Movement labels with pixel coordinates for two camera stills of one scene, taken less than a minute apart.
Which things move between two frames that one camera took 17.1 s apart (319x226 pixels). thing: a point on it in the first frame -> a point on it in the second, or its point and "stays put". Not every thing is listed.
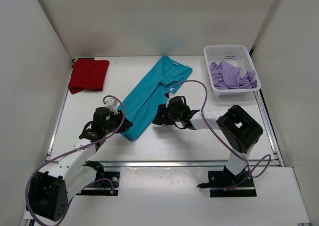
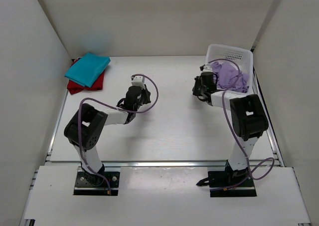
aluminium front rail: x=197 y=164 stays put
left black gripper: x=119 y=121 -> x=144 y=96
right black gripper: x=164 y=114 -> x=197 y=89
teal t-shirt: x=141 y=103 -> x=86 y=69
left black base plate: x=106 y=183 stays put
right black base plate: x=226 y=184 stays put
